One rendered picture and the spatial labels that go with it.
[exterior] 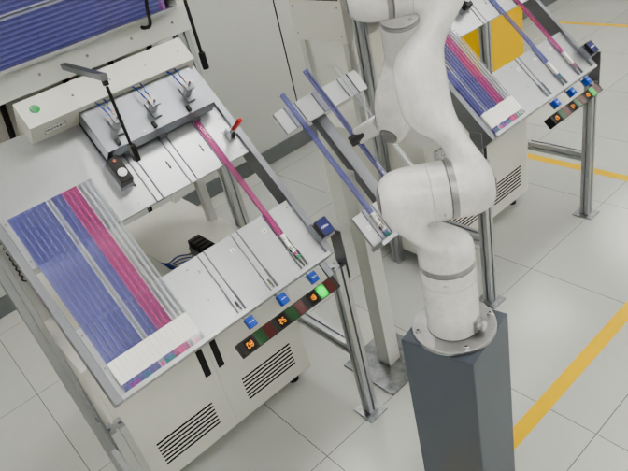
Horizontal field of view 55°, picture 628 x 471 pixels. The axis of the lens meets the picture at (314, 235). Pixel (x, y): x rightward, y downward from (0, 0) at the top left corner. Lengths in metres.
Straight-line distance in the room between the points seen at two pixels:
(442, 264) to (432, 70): 0.38
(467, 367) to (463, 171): 0.44
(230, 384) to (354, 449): 0.47
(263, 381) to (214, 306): 0.68
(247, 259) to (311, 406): 0.82
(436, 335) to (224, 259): 0.59
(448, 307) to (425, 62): 0.51
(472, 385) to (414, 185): 0.49
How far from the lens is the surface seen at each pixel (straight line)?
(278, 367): 2.23
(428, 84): 1.17
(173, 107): 1.74
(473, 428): 1.53
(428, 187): 1.17
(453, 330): 1.38
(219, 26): 3.69
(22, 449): 2.71
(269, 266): 1.65
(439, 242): 1.25
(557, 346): 2.40
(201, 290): 1.60
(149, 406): 1.98
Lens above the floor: 1.69
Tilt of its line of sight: 32 degrees down
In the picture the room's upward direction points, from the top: 14 degrees counter-clockwise
